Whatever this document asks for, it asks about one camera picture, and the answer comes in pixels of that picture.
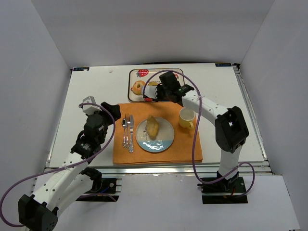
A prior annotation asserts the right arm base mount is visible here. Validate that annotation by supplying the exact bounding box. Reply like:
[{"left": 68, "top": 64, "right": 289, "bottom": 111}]
[{"left": 197, "top": 177, "right": 248, "bottom": 205}]

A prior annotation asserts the silver fork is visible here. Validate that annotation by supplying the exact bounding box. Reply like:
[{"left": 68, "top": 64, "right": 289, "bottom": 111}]
[{"left": 125, "top": 114, "right": 130, "bottom": 149}]

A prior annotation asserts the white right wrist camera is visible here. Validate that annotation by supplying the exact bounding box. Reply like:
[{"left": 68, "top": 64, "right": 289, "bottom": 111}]
[{"left": 141, "top": 85, "right": 158, "bottom": 100}]

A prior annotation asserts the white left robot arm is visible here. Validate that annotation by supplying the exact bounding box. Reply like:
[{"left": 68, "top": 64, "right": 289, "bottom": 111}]
[{"left": 18, "top": 102, "right": 121, "bottom": 231}]

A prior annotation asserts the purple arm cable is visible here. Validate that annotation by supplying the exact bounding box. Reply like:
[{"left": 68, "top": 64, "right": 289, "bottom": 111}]
[
  {"left": 0, "top": 103, "right": 116, "bottom": 228},
  {"left": 143, "top": 70, "right": 256, "bottom": 198}
]

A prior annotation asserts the silver knife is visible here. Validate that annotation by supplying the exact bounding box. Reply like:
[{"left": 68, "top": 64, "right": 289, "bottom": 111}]
[{"left": 128, "top": 115, "right": 134, "bottom": 153}]

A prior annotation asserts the right blue table label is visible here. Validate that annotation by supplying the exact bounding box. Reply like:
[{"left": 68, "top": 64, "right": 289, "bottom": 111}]
[{"left": 215, "top": 63, "right": 232, "bottom": 67}]

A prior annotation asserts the orange placemat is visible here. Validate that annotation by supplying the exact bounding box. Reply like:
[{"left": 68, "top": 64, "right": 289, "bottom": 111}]
[{"left": 113, "top": 103, "right": 194, "bottom": 165}]

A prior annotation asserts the aluminium table frame rail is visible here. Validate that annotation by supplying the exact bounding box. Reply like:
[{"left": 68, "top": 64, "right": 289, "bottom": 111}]
[{"left": 36, "top": 158, "right": 272, "bottom": 180}]

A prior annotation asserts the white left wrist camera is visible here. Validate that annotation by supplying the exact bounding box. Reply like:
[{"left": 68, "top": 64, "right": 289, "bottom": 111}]
[{"left": 79, "top": 96, "right": 100, "bottom": 116}]

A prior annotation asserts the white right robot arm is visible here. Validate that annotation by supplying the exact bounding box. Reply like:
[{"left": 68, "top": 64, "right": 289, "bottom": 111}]
[{"left": 142, "top": 70, "right": 249, "bottom": 188}]

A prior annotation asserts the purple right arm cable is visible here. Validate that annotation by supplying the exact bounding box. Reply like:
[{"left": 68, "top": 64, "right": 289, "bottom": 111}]
[{"left": 143, "top": 70, "right": 256, "bottom": 198}]

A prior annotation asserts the yellow mug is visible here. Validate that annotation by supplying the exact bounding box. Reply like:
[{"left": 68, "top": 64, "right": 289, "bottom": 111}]
[{"left": 179, "top": 108, "right": 195, "bottom": 130}]

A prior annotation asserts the bagel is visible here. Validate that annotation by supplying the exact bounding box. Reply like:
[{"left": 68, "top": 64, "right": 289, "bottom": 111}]
[{"left": 131, "top": 80, "right": 145, "bottom": 95}]

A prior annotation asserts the white and blue plate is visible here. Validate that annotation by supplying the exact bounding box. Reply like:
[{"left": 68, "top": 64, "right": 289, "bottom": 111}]
[{"left": 135, "top": 117, "right": 175, "bottom": 153}]

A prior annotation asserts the silver spoon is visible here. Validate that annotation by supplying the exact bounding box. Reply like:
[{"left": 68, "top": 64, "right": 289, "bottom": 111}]
[{"left": 122, "top": 118, "right": 127, "bottom": 147}]

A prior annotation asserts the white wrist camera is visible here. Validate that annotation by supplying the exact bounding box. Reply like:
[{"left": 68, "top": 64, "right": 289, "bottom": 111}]
[
  {"left": 79, "top": 96, "right": 100, "bottom": 116},
  {"left": 141, "top": 85, "right": 158, "bottom": 100}
]

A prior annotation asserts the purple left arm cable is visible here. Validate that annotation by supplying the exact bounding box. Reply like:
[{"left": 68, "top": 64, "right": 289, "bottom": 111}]
[{"left": 0, "top": 103, "right": 116, "bottom": 228}]

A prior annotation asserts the strawberry print white tray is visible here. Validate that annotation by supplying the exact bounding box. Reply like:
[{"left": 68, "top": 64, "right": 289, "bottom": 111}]
[{"left": 128, "top": 68, "right": 185, "bottom": 102}]

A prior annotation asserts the left blue table label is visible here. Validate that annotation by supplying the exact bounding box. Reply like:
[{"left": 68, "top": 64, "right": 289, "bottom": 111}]
[{"left": 73, "top": 67, "right": 90, "bottom": 72}]

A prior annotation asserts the blue table label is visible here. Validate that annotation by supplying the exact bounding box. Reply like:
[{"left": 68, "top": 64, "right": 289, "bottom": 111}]
[
  {"left": 73, "top": 67, "right": 90, "bottom": 72},
  {"left": 215, "top": 63, "right": 232, "bottom": 67}
]

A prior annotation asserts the brown bread slice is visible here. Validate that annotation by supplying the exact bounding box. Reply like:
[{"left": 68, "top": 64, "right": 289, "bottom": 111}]
[{"left": 148, "top": 81, "right": 158, "bottom": 86}]

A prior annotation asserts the oblong golden bread roll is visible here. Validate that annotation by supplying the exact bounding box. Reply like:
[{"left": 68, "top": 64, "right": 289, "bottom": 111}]
[{"left": 146, "top": 115, "right": 159, "bottom": 140}]

